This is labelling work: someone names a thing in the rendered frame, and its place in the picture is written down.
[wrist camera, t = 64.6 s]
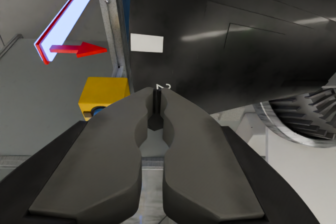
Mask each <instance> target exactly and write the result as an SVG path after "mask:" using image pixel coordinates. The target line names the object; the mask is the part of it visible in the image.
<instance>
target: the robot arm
mask: <svg viewBox="0 0 336 224"><path fill-rule="evenodd" d="M156 105H157V114H159V115H160V116H161V117H162V118H163V136H162V138H163V140H164V141H165V143H166V144H167V145H168V147H169V149H168V150H167V151H166V153H165V155H164V165H163V179H162V200H163V210H164V213H165V214H166V215H167V216H168V217H169V218H170V219H172V220H173V221H175V222H176V223H178V224H320V222H319V221H318V220H317V218H316V217H315V215H314V214H313V213H312V211H311V210H310V208H309V207H308V206H307V205H306V203H305V202H304V201H303V199H302V198H301V197H300V196H299V195H298V193H297V192H296V191H295V190H294V189H293V188H292V187H291V186H290V184H289V183H288V182H287V181H286V180H285V179H284V178H283V177H282V176H281V175H280V174H279V173H278V172H277V171H276V170H275V169H274V168H273V167H272V166H270V165H269V164H268V163H267V162H266V161H265V160H264V159H263V158H262V157H261V156H260V155H259V154H258V153H257V152H256V151H254V150H253V149H252V148H251V147H250V146H249V145H248V144H247V143H246V142H245V141H244V140H243V139H242V138H241V137H240V136H239V135H237V134H236V133H235V132H234V131H233V130H232V129H231V128H230V127H229V126H221V125H220V124H219V123H218V122H217V121H216V120H215V119H214V118H213V117H211V116H210V115H209V114H208V113H207V112H206V111H204V110H203V109H202V108H200V107H199V106H197V105H196V104H194V103H192V102H191V101H189V100H187V99H186V98H184V97H182V96H181V95H179V94H177V93H176V92H174V91H172V90H171V89H169V88H166V87H164V88H161V89H156V88H152V87H146V88H144V89H141V90H139V91H137V92H135V93H133V94H131V95H129V96H126V97H124V98H122V99H120V100H118V101H116V102H114V103H112V104H110V105H109V106H107V107H105V108H104V109H102V110H101V111H99V112H98V113H97V114H95V115H94V116H93V117H92V118H90V119H89V120H88V121H83V120H79V121H78V122H77V123H75V124H74V125H73V126H71V127H70V128H69V129H67V130H66V131H65V132H63V133H62V134H61V135H59V136H58V137H57V138H55V139H54V140H53V141H51V142H50V143H49V144H47V145H46V146H45V147H43V148H42V149H41V150H39V151H38V152H37V153H35V154H34V155H33V156H31V157H30V158H29V159H27V160H26V161H25V162H23V163H22V164H21V165H19V166H18V167H17V168H15V169H14V170H13V171H12V172H10V173H9V174H8V175H7V176H6V177H5V178H3V179H2V180H1V181H0V224H121V223H122V222H124V221H126V220H127V219H129V218H131V217H132V216H133V215H134V214H135V213H136V212H137V210H138V208H139V203H140V196H141V190H142V153H141V151H140V150H139V148H140V146H141V145H142V143H143V142H144V141H145V140H146V139H147V137H148V119H149V118H150V117H151V116H152V115H153V114H155V113H156Z"/></svg>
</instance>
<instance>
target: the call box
mask: <svg viewBox="0 0 336 224"><path fill-rule="evenodd" d="M129 95H130V89H129V82H128V78H126V77H88V78H87V81H86V83H85V86H84V89H83V91H82V94H81V96H80V99H79V102H78V105H79V107H80V109H81V112H82V114H83V112H84V111H89V112H91V113H92V116H94V112H95V110H96V109H104V108H106V107H107V106H109V105H111V104H112V103H114V102H116V101H118V100H121V99H123V98H125V97H127V96H129ZM83 116H84V114H83ZM84 118H85V121H88V120H89V119H90V118H91V117H85V116H84Z"/></svg>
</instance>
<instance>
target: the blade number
mask: <svg viewBox="0 0 336 224"><path fill-rule="evenodd" d="M151 83H152V88H154V89H162V88H168V89H170V90H172V91H174V92H175V93H176V78H167V79H152V80H151Z"/></svg>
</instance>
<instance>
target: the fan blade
mask: <svg viewBox="0 0 336 224"><path fill-rule="evenodd" d="M131 34H139V35H149V36H159V37H163V48H162V52H147V51H131ZM129 59H130V70H131V77H132V84H133V89H134V93H136V92H138V91H140V90H142V89H144V88H147V87H151V88H152V80H155V79H176V93H177V94H179V95H180V96H182V97H184V98H185V99H187V100H189V101H190V102H192V103H194V104H195V105H197V106H199V107H200V108H201V109H203V110H204V111H205V112H207V113H208V114H209V115H211V114H215V113H219V112H223V111H227V110H231V109H235V108H239V107H243V106H248V105H252V104H257V103H261V102H266V101H270V100H275V99H280V98H285V97H291V96H296V95H302V94H307V93H313V92H316V91H318V90H319V89H320V88H321V87H322V86H325V85H326V84H327V83H328V82H329V81H328V80H329V79H330V78H331V77H332V76H333V75H334V74H335V73H336V0H130V8H129Z"/></svg>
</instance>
